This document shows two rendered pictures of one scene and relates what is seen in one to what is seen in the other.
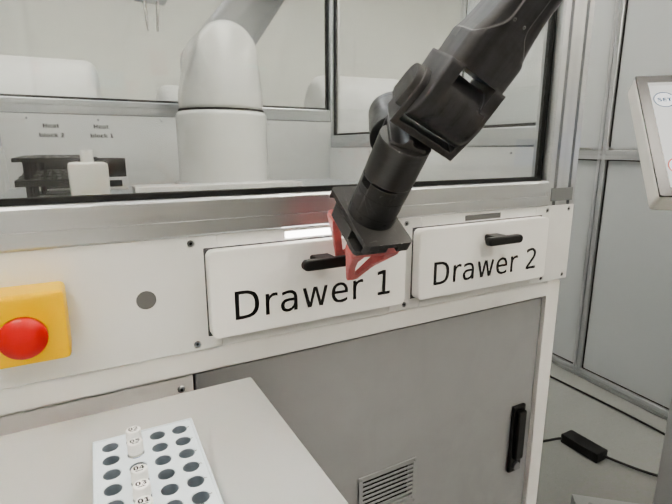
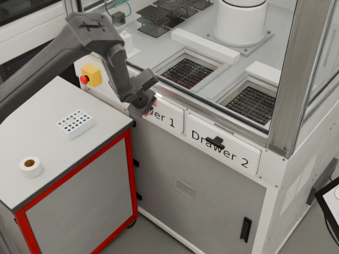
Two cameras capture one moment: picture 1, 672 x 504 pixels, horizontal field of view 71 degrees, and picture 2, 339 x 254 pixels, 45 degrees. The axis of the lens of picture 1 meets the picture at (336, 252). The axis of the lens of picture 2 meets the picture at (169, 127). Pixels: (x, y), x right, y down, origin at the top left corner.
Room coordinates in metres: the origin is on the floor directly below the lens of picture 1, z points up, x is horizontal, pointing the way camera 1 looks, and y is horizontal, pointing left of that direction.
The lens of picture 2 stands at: (0.24, -1.11, 1.86)
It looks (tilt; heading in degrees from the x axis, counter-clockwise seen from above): 42 degrees down; 69
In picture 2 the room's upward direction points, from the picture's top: straight up
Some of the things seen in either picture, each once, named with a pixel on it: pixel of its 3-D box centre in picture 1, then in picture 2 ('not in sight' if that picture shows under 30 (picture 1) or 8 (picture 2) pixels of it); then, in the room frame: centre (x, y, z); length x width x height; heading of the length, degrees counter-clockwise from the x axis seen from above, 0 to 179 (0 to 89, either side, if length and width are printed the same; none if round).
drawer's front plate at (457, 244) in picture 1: (484, 254); (220, 143); (0.76, -0.25, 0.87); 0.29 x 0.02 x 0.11; 119
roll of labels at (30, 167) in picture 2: not in sight; (31, 167); (0.13, -0.02, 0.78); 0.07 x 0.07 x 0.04
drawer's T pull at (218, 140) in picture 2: (498, 238); (217, 141); (0.74, -0.26, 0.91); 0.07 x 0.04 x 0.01; 119
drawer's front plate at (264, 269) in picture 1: (316, 279); (152, 106); (0.61, 0.03, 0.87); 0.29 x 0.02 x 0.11; 119
